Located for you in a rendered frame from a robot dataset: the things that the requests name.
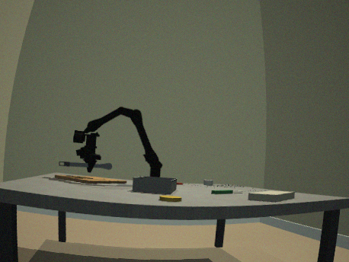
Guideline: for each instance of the yellow flat disc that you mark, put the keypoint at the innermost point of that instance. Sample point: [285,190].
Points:
[171,198]

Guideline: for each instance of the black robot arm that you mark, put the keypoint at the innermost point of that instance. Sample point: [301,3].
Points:
[135,115]

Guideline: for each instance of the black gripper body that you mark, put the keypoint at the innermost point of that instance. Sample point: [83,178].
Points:
[91,155]

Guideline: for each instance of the light brown wooden board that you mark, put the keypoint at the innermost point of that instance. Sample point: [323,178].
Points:
[90,180]

